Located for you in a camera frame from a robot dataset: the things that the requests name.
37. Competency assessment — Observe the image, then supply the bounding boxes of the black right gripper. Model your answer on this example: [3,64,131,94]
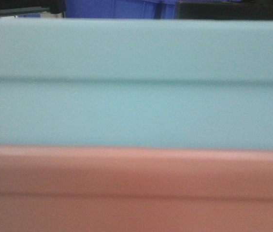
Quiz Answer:
[175,0,273,20]

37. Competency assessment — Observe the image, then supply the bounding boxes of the blue crate upper left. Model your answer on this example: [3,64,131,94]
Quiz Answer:
[65,0,176,19]

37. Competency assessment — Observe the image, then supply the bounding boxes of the light blue plastic box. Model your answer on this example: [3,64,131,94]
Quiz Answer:
[0,18,273,149]

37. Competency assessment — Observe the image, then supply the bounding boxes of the gripper body left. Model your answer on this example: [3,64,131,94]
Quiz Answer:
[0,0,66,16]

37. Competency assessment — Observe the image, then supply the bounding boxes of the pink plastic box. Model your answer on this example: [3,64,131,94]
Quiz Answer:
[0,146,273,232]

